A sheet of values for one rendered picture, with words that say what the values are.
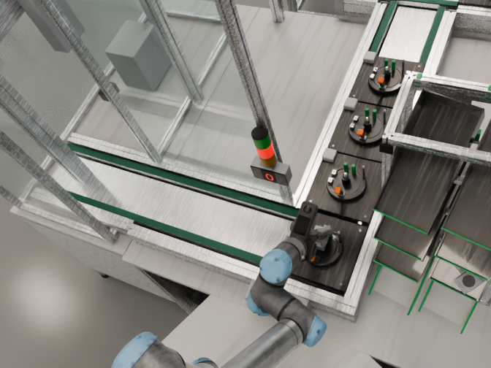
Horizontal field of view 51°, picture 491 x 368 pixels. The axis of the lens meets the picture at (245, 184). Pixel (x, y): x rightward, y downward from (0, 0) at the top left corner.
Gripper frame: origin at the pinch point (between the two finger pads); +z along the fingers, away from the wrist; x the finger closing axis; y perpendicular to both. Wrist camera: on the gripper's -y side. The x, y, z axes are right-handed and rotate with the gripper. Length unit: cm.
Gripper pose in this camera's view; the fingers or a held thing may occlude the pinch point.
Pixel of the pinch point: (316, 222)
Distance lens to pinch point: 158.5
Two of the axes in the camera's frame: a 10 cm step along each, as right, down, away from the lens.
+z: 4.3, -2.2, 8.8
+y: -1.4, 9.4, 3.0
